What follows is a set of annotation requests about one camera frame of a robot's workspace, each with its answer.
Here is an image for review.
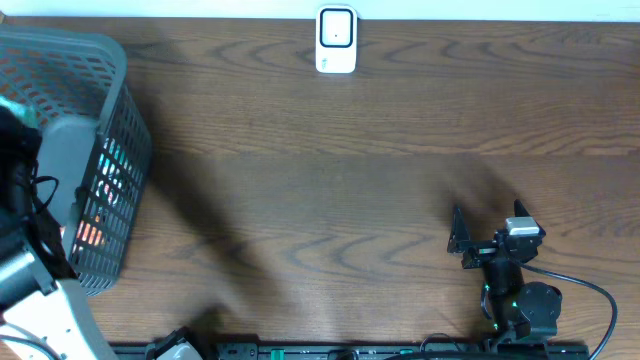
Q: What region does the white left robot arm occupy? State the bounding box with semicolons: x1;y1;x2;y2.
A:
1;99;205;359

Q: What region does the white barcode scanner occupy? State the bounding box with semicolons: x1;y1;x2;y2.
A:
315;5;358;74

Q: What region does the grey plastic mesh basket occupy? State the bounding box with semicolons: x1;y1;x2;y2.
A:
1;25;152;296

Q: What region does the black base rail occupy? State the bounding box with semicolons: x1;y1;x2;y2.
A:
112;340;591;360

